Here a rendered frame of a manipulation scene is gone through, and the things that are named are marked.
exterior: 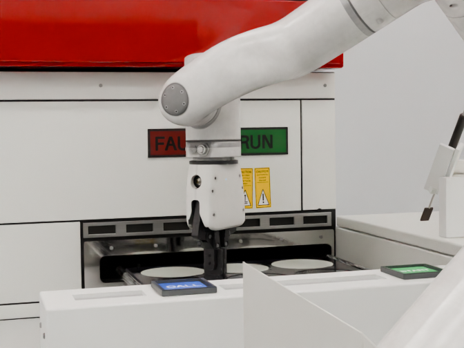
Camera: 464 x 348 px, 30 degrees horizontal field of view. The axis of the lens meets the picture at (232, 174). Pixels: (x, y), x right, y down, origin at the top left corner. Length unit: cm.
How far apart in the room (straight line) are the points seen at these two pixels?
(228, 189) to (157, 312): 50
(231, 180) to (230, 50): 22
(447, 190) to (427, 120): 209
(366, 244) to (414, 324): 82
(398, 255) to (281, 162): 30
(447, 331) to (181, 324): 32
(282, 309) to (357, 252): 88
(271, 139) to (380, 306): 65
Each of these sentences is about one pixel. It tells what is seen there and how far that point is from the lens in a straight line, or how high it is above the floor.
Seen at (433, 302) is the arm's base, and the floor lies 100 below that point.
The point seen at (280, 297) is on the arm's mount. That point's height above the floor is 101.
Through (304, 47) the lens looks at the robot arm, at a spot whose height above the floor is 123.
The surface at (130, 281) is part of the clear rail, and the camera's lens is 129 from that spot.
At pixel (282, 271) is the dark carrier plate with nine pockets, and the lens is 135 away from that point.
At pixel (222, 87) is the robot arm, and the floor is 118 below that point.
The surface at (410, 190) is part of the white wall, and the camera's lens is 330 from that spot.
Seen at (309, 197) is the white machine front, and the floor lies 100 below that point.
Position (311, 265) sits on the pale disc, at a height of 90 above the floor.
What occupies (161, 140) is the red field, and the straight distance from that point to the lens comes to 145.
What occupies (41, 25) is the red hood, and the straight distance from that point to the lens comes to 139.
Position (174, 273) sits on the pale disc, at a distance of 136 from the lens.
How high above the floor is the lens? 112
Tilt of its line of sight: 3 degrees down
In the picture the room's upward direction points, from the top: 1 degrees counter-clockwise
